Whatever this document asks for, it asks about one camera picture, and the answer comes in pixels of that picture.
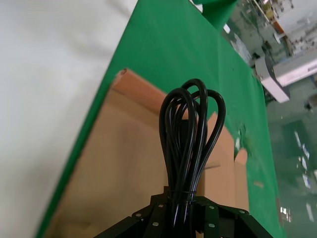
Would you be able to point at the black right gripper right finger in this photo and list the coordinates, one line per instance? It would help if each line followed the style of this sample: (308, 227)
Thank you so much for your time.
(210, 218)

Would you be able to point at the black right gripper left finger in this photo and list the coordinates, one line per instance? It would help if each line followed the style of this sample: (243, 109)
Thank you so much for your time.
(148, 223)

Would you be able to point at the open brown cardboard box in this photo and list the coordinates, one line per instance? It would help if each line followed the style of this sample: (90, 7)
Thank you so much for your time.
(123, 148)

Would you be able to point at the small wooden stick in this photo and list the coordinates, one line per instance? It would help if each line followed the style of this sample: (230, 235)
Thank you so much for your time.
(258, 184)

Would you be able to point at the grey white machine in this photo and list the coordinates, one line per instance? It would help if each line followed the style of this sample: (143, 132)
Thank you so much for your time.
(275, 81)

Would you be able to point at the green table cloth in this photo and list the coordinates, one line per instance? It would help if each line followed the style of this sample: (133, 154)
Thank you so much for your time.
(173, 49)

